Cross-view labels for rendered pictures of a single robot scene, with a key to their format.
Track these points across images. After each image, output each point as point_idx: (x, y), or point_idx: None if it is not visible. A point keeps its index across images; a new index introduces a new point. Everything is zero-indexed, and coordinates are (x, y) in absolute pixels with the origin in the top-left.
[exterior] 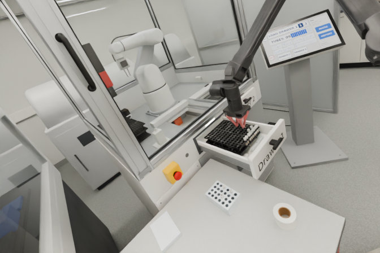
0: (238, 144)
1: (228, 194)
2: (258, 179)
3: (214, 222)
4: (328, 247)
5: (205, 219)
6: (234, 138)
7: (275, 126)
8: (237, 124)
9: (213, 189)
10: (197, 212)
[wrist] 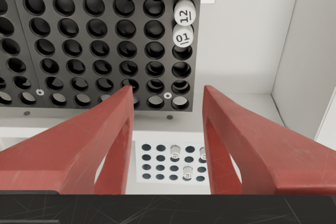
0: (165, 86)
1: (200, 156)
2: None
3: (194, 187)
4: None
5: (172, 192)
6: (97, 39)
7: None
8: (130, 113)
9: (147, 163)
10: (141, 190)
